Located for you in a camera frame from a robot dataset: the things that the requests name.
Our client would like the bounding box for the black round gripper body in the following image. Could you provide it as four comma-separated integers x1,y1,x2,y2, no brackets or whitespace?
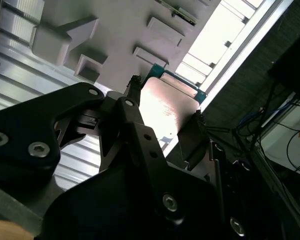
38,159,291,240

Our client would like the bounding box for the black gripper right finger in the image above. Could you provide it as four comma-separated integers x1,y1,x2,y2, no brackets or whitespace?
177,109,226,174

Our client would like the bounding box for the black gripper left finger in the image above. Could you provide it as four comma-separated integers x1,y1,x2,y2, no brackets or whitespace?
0,74,186,224

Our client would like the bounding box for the silver CPU green board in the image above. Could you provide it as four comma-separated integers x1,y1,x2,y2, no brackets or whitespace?
138,62,208,141

